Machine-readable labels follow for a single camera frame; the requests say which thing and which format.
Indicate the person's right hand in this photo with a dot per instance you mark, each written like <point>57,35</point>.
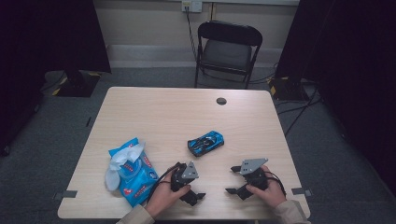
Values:
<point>274,194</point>

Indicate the white wall socket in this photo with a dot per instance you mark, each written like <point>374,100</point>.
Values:
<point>192,5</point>

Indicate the black stand base yellow tape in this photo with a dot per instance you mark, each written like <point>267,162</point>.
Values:
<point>288,88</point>
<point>77,85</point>

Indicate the grey tape strip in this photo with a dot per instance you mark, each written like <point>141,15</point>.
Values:
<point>300,191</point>
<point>67,194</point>

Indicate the blue wet wipes pack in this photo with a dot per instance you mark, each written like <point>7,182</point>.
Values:
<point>140,183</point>

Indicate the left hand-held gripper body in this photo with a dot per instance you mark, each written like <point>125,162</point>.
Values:
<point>190,171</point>

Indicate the blue and black toy car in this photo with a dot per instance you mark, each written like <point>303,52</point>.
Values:
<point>205,143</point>

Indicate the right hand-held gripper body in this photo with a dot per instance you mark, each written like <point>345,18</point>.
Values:
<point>253,180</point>

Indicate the black folding chair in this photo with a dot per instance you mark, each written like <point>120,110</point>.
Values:
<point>225,54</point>

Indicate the dark curtain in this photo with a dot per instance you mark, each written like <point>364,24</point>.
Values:
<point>351,62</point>
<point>46,37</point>

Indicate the person's left hand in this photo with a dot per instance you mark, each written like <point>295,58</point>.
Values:
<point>162,196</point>

